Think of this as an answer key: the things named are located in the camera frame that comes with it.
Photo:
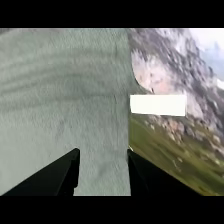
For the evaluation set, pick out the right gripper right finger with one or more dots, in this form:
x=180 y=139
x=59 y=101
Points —
x=151 y=181

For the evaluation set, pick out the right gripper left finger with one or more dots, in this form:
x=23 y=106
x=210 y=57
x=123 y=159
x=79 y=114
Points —
x=55 y=178

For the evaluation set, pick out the grey garment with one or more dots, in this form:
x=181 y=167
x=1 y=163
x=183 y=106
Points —
x=63 y=96

